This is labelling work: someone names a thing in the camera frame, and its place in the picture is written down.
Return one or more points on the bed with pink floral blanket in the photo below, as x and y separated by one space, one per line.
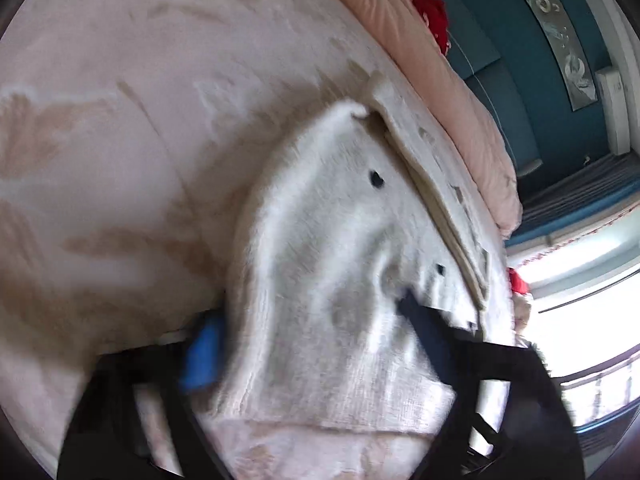
125 110

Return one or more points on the decorated wall scroll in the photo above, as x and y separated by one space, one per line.
555 35

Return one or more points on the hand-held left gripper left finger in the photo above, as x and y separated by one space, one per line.
202 355

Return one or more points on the white air conditioner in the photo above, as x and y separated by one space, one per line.
614 110

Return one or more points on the pink duvet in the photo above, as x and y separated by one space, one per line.
450 100

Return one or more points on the blue padded headboard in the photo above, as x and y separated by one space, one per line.
500 90

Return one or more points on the small red cloth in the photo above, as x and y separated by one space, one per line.
518 281

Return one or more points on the red cloth with white trim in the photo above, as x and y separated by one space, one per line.
432 17

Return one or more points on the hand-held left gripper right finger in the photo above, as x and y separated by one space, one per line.
425 330

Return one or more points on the grey pleated curtain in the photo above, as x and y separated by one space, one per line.
580 195

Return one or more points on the window guard rail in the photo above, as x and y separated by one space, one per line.
600 375

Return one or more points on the crumpled cream cloth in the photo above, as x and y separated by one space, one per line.
522 315

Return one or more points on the cream knit sweater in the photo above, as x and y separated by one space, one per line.
325 240

